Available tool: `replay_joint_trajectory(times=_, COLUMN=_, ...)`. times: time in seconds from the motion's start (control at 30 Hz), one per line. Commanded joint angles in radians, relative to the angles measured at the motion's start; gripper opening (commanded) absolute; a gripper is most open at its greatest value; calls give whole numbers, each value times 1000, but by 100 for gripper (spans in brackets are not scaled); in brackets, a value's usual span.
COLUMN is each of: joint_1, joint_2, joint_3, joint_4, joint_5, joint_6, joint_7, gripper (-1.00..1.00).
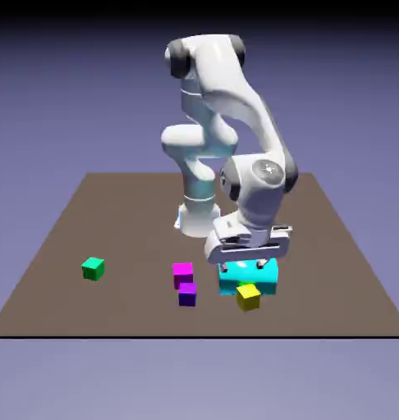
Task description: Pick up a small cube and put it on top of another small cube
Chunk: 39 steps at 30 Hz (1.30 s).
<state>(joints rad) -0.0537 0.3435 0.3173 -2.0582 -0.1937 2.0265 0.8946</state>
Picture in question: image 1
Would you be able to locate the small purple cube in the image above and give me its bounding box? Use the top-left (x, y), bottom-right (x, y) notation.
top-left (178, 282), bottom-right (198, 308)

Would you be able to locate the large cyan box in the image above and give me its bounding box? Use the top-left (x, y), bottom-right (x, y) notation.
top-left (218, 258), bottom-right (279, 296)

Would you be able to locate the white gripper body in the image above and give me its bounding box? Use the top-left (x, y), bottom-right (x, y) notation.
top-left (204, 229), bottom-right (291, 265)

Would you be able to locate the small green cube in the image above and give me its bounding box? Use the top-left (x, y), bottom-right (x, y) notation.
top-left (80, 256), bottom-right (106, 282)

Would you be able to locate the small yellow cube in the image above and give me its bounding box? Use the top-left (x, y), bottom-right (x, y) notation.
top-left (236, 284), bottom-right (262, 312)

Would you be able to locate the small magenta cube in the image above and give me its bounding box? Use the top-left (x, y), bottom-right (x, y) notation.
top-left (172, 262), bottom-right (194, 291)

